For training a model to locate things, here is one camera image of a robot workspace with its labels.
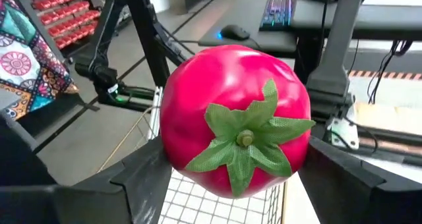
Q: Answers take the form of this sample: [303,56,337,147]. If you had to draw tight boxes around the black computer mouse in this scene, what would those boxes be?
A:
[220,24,251,42]

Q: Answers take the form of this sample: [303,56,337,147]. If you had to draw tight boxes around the black frame leg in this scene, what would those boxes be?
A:
[75,0,189,113]

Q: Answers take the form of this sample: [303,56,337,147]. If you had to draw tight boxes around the big red tomato green calyx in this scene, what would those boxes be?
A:
[159,44,317,200]

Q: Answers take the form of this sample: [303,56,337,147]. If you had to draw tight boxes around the orange black hazard tape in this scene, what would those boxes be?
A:
[348,69,422,82]

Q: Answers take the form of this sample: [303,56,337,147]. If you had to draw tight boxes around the white metal bracket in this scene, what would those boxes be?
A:
[326,116,361,151]

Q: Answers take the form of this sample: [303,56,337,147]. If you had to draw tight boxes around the black desk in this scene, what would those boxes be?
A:
[197,0,422,55]

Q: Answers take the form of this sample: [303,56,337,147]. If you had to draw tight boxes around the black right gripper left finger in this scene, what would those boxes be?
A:
[0,136,173,224]

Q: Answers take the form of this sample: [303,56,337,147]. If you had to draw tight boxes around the backlit computer keyboard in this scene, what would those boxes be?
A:
[258,0,298,32]

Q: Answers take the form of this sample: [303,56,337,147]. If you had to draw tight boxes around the red storage bins rack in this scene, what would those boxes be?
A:
[25,0,102,51]

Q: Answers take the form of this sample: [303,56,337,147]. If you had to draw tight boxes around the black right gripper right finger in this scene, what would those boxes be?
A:
[297,136,422,224]

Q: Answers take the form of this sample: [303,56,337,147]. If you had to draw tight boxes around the large wire vegetable basket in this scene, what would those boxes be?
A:
[157,167,286,224]

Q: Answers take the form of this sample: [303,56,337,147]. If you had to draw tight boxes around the hanging black cables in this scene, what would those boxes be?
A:
[367,39,413,105]

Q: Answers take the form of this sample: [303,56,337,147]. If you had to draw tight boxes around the colourful patterned cloth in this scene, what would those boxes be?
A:
[0,0,80,121]

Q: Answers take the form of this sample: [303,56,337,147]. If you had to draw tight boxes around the grey monitor stand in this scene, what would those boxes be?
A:
[305,0,375,120]

